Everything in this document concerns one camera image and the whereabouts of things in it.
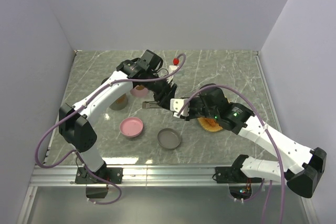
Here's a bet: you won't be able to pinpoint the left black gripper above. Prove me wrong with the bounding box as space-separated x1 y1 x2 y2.
143 72 178 111

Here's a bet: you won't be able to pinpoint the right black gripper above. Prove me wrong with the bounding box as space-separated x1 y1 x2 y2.
180 96 218 121

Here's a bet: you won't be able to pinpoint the metal tongs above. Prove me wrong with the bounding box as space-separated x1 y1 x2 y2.
142 101 162 109

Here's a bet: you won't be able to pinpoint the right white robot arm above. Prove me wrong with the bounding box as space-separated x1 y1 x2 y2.
178 84 327 198

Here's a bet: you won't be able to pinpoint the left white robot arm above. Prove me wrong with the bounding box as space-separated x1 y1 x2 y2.
59 50 186 183

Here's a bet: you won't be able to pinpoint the woven bamboo tray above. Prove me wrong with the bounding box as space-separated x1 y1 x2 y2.
196 98 232 133

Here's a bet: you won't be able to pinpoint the pink cylindrical container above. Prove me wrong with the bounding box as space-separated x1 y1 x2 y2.
130 85 149 98

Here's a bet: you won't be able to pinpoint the grey cylindrical container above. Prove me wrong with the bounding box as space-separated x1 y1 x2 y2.
109 93 128 111

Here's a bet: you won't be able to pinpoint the grey round lid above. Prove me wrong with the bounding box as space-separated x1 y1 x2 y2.
157 128 181 150

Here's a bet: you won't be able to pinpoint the pink round lid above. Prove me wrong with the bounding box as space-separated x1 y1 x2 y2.
120 117 144 138

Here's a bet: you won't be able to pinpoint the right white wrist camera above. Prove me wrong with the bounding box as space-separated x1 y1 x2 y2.
170 98 189 118

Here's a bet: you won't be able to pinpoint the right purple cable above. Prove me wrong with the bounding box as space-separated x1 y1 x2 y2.
175 84 286 224

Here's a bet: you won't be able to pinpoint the purple cable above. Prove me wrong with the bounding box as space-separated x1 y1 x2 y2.
175 84 286 224
35 53 186 206

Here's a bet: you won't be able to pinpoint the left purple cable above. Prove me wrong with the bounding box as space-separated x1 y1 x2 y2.
35 53 186 206

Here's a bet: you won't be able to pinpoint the aluminium mounting rail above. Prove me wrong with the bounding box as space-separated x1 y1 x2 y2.
15 163 316 224

